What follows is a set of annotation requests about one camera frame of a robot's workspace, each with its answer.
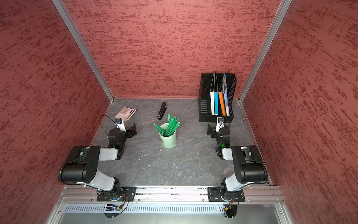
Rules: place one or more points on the green straw leaning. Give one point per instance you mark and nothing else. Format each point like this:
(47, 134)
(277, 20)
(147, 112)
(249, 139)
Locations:
(174, 125)
(160, 130)

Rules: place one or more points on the orange spine folder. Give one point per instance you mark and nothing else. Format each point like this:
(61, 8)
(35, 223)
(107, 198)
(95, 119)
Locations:
(221, 100)

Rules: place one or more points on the blue spine folder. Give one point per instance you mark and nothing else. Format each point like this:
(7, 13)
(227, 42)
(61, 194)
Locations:
(216, 101)

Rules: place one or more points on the aluminium corner post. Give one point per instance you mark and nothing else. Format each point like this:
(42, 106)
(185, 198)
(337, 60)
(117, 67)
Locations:
(65, 15)
(278, 18)

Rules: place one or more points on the pale green storage cup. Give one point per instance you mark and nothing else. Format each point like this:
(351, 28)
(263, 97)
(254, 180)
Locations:
(168, 142)

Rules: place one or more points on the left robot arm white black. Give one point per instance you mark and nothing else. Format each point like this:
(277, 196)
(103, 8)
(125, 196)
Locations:
(81, 167)

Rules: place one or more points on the green straw upright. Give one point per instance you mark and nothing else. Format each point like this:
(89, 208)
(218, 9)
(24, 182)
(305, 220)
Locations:
(169, 125)

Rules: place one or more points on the right aluminium corner post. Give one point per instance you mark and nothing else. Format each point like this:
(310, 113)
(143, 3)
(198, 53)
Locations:
(278, 18)

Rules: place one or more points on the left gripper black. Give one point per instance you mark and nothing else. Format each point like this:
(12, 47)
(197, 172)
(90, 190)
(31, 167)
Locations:
(129, 131)

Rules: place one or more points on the green straw leaning right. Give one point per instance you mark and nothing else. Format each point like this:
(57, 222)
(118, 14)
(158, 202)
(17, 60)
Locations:
(174, 125)

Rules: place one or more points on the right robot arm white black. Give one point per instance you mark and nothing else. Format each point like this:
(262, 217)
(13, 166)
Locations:
(248, 166)

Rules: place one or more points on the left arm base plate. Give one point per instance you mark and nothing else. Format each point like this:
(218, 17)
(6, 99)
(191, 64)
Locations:
(126, 193)

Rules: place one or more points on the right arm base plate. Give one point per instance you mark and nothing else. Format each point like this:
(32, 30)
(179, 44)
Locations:
(216, 194)

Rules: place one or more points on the black stapler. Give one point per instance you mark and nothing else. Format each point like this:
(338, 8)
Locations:
(162, 111)

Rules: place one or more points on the black mesh file organizer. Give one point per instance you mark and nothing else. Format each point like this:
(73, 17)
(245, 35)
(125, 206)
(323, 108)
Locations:
(204, 97)

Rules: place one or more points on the green straw leaning left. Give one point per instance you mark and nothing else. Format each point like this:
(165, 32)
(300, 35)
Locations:
(160, 130)

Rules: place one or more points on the aluminium mounting rail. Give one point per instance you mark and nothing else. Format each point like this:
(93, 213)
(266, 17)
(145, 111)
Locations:
(175, 194)

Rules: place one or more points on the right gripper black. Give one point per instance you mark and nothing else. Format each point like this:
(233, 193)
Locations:
(212, 130)

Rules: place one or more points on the light blue folder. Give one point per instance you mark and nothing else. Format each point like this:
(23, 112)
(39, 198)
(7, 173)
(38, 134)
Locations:
(224, 92)

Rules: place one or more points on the left aluminium corner post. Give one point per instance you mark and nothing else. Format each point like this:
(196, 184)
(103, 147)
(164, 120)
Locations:
(65, 15)

